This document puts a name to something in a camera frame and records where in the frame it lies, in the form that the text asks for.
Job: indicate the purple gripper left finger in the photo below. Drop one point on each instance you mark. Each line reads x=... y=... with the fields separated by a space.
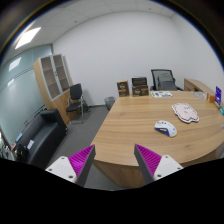
x=74 y=168

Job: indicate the black mesh office chair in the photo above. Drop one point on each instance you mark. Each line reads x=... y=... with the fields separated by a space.
x=163 y=80

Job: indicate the small brown box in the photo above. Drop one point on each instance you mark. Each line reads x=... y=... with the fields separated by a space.
x=123 y=88

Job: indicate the wooden glass door cabinet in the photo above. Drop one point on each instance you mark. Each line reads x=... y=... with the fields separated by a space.
x=54 y=84

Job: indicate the grey mesh waste bin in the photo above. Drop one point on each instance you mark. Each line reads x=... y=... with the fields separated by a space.
x=109 y=101

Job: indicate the black visitor chair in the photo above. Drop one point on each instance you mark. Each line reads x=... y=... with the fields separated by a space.
x=76 y=100

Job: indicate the purple standing card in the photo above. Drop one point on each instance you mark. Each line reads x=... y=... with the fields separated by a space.
x=218 y=93

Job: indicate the wooden side cabinet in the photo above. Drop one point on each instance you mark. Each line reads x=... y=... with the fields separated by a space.
x=196 y=85

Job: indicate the black leather sofa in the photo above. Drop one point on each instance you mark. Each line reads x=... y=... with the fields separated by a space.
x=41 y=138

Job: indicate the pink white mouse pad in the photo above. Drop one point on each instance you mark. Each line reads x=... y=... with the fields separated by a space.
x=185 y=112

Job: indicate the white and blue computer mouse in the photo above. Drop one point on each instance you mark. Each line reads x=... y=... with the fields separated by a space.
x=166 y=128

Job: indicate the white green leaflet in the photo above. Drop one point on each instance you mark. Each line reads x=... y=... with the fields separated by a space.
x=160 y=94

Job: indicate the dark brown stacked boxes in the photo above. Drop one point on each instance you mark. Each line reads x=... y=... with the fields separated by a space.
x=140 y=86

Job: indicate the ceiling light panel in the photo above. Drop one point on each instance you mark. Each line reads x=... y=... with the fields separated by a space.
x=26 y=37

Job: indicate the wooden desk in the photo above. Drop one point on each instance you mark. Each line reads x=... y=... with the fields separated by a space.
x=131 y=121

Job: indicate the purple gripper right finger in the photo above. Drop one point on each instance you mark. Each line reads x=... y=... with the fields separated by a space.
x=154 y=166

